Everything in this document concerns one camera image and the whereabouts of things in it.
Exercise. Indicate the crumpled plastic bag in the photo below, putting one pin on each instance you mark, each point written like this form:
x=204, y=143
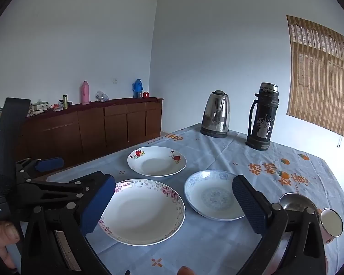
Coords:
x=101, y=96

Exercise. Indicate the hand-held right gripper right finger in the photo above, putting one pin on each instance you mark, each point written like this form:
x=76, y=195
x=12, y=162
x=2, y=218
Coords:
x=249, y=206

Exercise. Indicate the white tablecloth with orange print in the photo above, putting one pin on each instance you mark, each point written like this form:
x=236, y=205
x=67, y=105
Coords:
x=218, y=249

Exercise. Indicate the worn black thermos flask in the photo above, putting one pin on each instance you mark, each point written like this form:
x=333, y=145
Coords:
x=262, y=120

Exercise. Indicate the stainless steel electric kettle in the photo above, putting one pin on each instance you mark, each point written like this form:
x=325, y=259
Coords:
x=216, y=114

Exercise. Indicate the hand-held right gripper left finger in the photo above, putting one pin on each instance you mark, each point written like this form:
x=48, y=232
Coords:
x=97, y=203

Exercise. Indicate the person's left hand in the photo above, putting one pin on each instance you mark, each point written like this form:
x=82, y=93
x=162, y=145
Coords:
x=3, y=235

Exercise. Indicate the brown wooden sideboard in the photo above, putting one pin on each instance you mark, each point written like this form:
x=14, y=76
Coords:
x=103, y=129

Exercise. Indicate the blue patterned plate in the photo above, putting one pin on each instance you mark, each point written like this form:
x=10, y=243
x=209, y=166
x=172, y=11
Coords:
x=212, y=194

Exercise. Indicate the bamboo window blind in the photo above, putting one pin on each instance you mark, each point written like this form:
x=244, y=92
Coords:
x=318, y=74

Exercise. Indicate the green tube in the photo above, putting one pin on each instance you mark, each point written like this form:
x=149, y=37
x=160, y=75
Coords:
x=65, y=102

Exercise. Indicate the red apple-shaped jar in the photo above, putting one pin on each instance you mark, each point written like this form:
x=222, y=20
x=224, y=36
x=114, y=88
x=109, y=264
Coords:
x=146, y=94

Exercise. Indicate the stainless steel bowl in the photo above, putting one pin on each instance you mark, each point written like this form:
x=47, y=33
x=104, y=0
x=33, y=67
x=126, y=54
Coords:
x=295, y=202

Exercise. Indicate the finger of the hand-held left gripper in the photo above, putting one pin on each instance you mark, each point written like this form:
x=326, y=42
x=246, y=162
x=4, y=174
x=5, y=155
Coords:
x=60, y=190
x=50, y=163

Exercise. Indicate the red enamel cup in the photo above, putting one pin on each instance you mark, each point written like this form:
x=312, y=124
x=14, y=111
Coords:
x=331, y=222

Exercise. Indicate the floral ceramic pot with lid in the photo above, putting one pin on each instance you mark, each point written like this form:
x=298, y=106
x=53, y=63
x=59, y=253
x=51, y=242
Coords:
x=40, y=105

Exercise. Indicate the red and white small item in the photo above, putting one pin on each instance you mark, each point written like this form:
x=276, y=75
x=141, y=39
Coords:
x=57, y=107

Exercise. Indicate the white plate with red flowers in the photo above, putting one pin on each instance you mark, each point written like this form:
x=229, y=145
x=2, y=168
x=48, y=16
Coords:
x=157, y=163

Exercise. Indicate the blue thermos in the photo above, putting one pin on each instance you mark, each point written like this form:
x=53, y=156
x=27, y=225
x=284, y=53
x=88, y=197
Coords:
x=138, y=89

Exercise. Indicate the white plate with pink floral rim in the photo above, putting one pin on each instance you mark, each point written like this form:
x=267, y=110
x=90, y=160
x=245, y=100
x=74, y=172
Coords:
x=143, y=214

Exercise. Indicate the pink thermos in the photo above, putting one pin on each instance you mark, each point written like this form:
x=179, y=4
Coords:
x=85, y=93

